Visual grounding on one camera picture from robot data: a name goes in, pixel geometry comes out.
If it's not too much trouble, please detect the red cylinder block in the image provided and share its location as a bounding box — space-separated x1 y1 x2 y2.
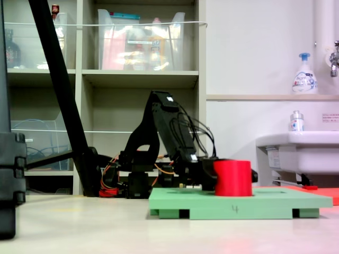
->
213 159 253 197

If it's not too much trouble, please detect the green shape-sorting board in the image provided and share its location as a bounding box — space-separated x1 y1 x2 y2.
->
148 186 334 220

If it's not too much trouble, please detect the white sink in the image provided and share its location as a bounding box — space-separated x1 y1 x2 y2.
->
255 130 339 187

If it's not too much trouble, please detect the small clear sanitizer bottle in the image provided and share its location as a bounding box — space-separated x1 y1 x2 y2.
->
288 110 305 132

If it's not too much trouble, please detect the white blue soap pump bottle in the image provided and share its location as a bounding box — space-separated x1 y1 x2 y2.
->
292 52 319 95

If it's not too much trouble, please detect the large clear plastic bin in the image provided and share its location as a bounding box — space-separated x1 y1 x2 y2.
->
97 9 186 71

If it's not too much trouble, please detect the beige shelf unit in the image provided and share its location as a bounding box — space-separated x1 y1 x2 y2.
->
0 0 208 196

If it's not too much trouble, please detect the pink-capped bottle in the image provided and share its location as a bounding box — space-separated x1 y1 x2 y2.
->
148 17 167 70

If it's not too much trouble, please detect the metal faucet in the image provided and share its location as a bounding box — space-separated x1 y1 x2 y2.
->
327 40 339 78

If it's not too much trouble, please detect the clear file holder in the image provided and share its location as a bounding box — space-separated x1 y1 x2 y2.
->
11 111 74 171

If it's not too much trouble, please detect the white vertical pipe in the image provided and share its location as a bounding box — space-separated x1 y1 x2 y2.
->
313 0 339 95

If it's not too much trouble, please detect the black tripod leg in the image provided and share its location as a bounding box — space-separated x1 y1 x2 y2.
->
26 0 104 198

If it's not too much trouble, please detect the teal-edged packet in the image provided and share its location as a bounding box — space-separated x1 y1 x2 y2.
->
109 12 141 26

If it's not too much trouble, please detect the notched black stack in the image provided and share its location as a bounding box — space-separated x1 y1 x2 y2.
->
0 132 28 240

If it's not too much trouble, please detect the clear plastic storage box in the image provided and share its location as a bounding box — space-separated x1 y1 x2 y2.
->
4 12 68 70

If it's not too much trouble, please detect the dark glass bottle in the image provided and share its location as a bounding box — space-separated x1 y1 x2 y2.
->
4 29 22 69

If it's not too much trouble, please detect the orange cable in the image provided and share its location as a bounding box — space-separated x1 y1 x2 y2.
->
153 155 177 186

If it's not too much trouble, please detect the black wire bundle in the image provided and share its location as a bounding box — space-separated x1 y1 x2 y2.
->
171 104 217 159

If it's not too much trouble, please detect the red wire bundle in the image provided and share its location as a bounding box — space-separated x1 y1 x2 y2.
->
99 156 120 198

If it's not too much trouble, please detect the white cord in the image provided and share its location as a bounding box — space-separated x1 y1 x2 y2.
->
11 126 211 134

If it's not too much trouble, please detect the dark grey upright post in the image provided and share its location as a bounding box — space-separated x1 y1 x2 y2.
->
0 0 13 133

